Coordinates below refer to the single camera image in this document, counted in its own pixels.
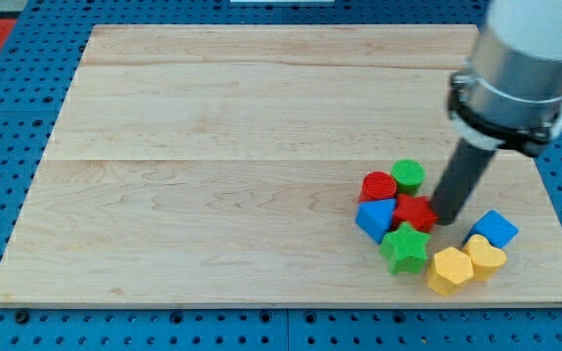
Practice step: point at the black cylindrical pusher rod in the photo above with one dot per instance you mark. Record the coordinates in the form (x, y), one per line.
(465, 168)

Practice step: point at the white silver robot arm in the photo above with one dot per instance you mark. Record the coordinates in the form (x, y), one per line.
(507, 96)

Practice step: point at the green cylinder block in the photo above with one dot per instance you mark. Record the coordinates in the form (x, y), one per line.
(409, 176)

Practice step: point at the red star block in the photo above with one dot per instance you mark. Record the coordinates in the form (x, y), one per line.
(414, 210)

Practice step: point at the blue cube block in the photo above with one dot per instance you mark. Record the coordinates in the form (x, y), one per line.
(497, 229)

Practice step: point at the red cylinder block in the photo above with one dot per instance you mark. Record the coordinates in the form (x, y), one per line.
(377, 186)

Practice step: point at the yellow heart block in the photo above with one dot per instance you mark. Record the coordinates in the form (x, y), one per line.
(486, 259)

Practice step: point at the yellow hexagon block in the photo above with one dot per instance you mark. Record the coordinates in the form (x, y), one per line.
(449, 271)

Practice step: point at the green star block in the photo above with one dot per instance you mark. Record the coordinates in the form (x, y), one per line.
(404, 249)

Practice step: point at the blue triangle block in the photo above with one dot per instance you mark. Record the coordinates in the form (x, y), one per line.
(375, 218)

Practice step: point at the wooden board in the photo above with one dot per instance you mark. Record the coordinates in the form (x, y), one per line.
(219, 166)

